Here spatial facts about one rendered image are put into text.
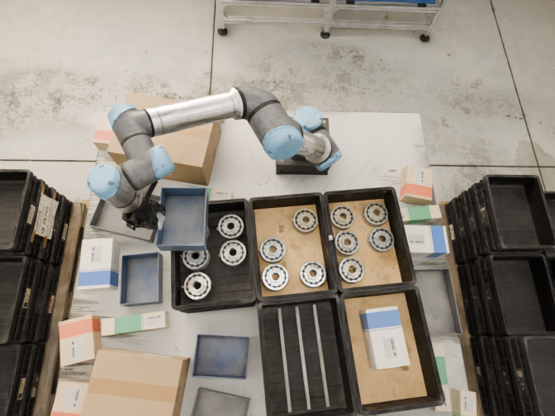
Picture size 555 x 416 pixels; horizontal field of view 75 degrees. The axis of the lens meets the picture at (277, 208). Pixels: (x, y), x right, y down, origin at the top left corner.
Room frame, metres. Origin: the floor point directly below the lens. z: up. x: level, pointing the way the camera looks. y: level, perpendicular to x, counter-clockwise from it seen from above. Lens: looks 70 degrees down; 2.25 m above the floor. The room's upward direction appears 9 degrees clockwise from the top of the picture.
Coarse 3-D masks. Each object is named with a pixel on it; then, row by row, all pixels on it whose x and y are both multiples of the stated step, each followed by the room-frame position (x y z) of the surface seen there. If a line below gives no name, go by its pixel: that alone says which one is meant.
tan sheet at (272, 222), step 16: (272, 208) 0.51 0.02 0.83; (288, 208) 0.53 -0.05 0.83; (304, 208) 0.54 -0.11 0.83; (256, 224) 0.43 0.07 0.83; (272, 224) 0.44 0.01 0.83; (288, 224) 0.46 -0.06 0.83; (288, 240) 0.39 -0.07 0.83; (304, 240) 0.40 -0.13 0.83; (320, 240) 0.41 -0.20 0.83; (288, 256) 0.32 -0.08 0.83; (304, 256) 0.33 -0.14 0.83; (320, 256) 0.34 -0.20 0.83; (288, 272) 0.26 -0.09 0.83; (288, 288) 0.20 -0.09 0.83; (304, 288) 0.21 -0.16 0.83; (320, 288) 0.22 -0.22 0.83
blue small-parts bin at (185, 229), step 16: (160, 192) 0.39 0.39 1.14; (176, 192) 0.42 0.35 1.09; (192, 192) 0.43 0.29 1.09; (176, 208) 0.37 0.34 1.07; (192, 208) 0.38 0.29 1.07; (176, 224) 0.31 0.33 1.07; (192, 224) 0.32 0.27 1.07; (160, 240) 0.24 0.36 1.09; (176, 240) 0.26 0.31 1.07; (192, 240) 0.27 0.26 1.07
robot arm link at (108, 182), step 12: (96, 168) 0.31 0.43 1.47; (108, 168) 0.31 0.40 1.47; (120, 168) 0.32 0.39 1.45; (96, 180) 0.28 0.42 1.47; (108, 180) 0.28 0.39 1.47; (120, 180) 0.29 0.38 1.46; (96, 192) 0.25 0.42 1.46; (108, 192) 0.26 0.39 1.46; (120, 192) 0.27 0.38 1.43; (132, 192) 0.28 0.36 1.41; (120, 204) 0.26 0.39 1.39
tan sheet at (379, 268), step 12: (336, 204) 0.58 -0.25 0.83; (348, 204) 0.59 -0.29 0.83; (360, 204) 0.60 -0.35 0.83; (384, 204) 0.62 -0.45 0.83; (360, 216) 0.54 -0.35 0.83; (360, 228) 0.49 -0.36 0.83; (372, 228) 0.50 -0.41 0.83; (360, 240) 0.44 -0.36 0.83; (360, 252) 0.39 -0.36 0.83; (372, 252) 0.40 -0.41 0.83; (372, 264) 0.35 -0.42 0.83; (384, 264) 0.35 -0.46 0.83; (396, 264) 0.36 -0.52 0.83; (372, 276) 0.30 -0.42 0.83; (384, 276) 0.31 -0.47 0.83; (396, 276) 0.32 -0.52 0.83
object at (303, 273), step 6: (306, 264) 0.29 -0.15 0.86; (312, 264) 0.30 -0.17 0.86; (318, 264) 0.30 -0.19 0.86; (306, 270) 0.27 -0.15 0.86; (324, 270) 0.28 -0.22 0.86; (306, 276) 0.25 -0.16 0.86; (324, 276) 0.26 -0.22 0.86; (306, 282) 0.23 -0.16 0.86; (312, 282) 0.23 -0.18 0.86; (318, 282) 0.23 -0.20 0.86
